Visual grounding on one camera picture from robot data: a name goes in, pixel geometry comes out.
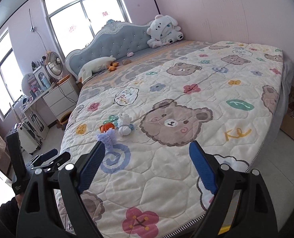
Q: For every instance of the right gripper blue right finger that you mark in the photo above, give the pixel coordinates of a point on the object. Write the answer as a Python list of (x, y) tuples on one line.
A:
[(202, 166)]

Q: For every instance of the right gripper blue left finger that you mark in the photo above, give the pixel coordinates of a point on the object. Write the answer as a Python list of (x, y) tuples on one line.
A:
[(88, 165)]

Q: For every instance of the purple foam net trash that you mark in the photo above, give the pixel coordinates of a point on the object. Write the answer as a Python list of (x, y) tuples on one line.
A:
[(108, 138)]

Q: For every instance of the person's left hand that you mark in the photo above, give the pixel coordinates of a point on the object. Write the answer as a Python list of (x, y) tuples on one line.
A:
[(19, 199)]

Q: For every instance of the white rolling cart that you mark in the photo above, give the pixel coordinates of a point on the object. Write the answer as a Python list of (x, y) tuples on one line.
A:
[(30, 141)]

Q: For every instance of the bear pattern quilt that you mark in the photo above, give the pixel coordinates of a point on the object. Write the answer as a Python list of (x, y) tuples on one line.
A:
[(223, 96)]

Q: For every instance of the white desk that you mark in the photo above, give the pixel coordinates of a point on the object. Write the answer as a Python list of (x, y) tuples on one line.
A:
[(37, 111)]

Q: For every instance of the white drawer nightstand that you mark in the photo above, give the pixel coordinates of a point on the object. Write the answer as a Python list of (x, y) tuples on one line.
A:
[(62, 98)]

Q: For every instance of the side window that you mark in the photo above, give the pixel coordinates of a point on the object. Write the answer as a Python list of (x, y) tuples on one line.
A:
[(10, 76)]

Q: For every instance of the light blue water bottle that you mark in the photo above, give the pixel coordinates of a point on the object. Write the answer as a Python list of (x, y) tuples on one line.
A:
[(45, 82)]

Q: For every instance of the white duck plush pillow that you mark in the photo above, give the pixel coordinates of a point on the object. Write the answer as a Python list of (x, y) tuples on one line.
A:
[(94, 66)]

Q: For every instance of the white desk fan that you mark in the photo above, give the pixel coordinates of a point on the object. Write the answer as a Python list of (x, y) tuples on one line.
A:
[(53, 64)]

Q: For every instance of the small brown plush toy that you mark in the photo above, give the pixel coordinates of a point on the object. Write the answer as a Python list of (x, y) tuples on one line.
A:
[(126, 61)]

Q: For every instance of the small pink plush toy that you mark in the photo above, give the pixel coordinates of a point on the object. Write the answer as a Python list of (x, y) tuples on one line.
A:
[(130, 54)]

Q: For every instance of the blue tufted bed headboard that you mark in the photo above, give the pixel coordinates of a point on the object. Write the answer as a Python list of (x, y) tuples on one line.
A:
[(115, 39)]

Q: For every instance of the white plush dog toy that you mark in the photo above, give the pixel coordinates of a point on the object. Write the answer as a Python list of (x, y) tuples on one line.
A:
[(164, 30)]

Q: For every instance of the white mirror frame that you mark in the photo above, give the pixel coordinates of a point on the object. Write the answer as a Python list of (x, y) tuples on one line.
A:
[(39, 73)]

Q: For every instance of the window with metal frame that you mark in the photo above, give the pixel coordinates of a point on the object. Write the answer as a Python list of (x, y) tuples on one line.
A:
[(75, 23)]

